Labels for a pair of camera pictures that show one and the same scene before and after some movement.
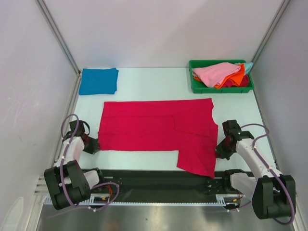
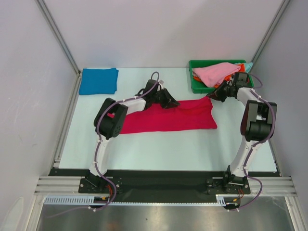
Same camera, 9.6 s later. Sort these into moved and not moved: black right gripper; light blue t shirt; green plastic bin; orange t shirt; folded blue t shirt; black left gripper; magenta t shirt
Moved: black right gripper; magenta t shirt; black left gripper
Not moved: green plastic bin; orange t shirt; light blue t shirt; folded blue t shirt
